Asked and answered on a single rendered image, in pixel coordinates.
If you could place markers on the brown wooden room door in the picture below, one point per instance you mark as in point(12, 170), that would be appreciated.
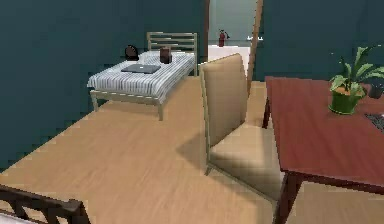
point(254, 43)

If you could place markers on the red wooden table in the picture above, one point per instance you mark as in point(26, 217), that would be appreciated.
point(326, 133)

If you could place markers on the green potted house plant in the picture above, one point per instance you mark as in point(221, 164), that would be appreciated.
point(345, 100)

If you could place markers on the white counter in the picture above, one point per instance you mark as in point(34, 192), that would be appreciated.
point(228, 53)

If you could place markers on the striped bed with slatted headboard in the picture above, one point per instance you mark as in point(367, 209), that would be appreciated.
point(143, 83)

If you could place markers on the dark grey cup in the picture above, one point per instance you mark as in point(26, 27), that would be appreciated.
point(376, 90)

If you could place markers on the red bottle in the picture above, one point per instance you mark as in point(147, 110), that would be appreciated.
point(221, 39)

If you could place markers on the dark patterned flat object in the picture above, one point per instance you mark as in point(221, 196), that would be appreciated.
point(376, 120)

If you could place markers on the dark grey laptop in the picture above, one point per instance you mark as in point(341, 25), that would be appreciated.
point(141, 69)

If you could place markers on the dark round ball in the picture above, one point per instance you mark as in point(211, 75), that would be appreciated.
point(131, 53)

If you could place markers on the beige upholstered chair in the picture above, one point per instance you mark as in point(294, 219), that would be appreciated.
point(230, 133)

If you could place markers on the dark brown box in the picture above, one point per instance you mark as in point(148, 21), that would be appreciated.
point(165, 54)

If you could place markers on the dark brown wooden furniture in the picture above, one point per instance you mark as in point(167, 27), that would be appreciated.
point(43, 206)

